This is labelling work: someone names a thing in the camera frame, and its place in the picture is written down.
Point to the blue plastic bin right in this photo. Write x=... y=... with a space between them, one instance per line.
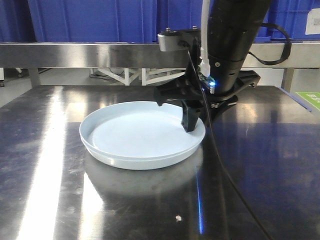
x=292 y=16

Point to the right steel shelf post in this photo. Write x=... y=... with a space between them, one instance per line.
x=287 y=79

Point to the green floor sign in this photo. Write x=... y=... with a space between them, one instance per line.
x=309 y=100

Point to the blue plastic bin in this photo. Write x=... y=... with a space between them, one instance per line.
x=89 y=21
x=180 y=15
x=292 y=16

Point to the white metal frame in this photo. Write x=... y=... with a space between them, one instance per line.
x=147 y=76

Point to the white paper label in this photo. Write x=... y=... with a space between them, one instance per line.
x=313 y=22

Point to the left steel shelf post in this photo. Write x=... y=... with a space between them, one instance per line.
x=34 y=77

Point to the steel shelf post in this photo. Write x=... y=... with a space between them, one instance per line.
x=287 y=79
x=34 y=77

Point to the blue plastic bin centre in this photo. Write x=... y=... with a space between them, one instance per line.
x=180 y=15

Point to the stainless steel shelf rail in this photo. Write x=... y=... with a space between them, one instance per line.
x=304 y=54

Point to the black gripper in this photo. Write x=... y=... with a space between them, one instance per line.
x=187 y=90

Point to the blue plastic bin left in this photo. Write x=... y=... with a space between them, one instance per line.
x=89 y=21

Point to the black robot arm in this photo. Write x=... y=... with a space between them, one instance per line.
x=216 y=54

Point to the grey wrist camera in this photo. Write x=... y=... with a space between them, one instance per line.
x=176 y=40

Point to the light blue plate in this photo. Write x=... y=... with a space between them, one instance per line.
x=139 y=130
x=148 y=164

